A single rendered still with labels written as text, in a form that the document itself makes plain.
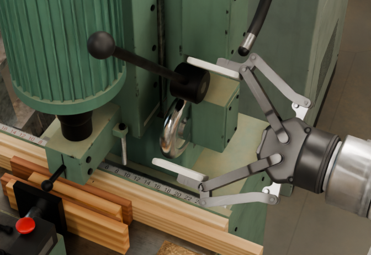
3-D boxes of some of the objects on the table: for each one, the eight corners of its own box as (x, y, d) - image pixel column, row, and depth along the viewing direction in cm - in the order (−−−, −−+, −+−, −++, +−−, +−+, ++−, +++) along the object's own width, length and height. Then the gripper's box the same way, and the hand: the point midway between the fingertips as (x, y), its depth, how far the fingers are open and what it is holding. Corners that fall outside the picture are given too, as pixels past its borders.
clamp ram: (0, 243, 138) (-10, 211, 131) (24, 212, 142) (16, 179, 136) (44, 262, 135) (37, 230, 129) (68, 229, 140) (62, 197, 133)
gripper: (303, 261, 100) (151, 201, 107) (369, 72, 100) (212, 24, 107) (293, 266, 93) (131, 202, 100) (364, 63, 93) (196, 12, 99)
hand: (181, 113), depth 103 cm, fingers open, 13 cm apart
